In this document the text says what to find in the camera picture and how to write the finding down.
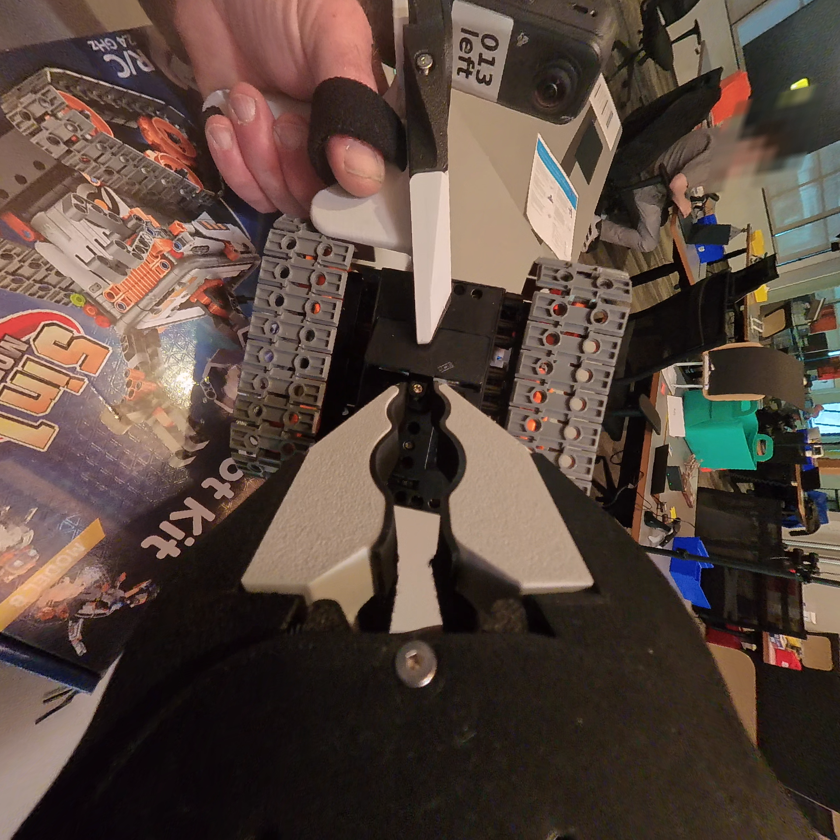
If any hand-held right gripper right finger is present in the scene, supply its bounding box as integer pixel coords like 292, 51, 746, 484
432, 380, 593, 599

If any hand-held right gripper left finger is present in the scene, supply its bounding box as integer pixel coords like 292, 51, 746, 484
243, 386, 403, 603

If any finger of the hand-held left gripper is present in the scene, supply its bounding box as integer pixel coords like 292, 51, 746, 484
409, 75, 626, 346

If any tracked building-block toy robot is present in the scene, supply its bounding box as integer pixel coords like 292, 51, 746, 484
230, 217, 635, 509

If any blue robot kit box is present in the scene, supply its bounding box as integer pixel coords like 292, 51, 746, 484
0, 46, 324, 693

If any person's left hand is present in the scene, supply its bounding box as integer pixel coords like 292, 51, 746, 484
176, 0, 409, 219

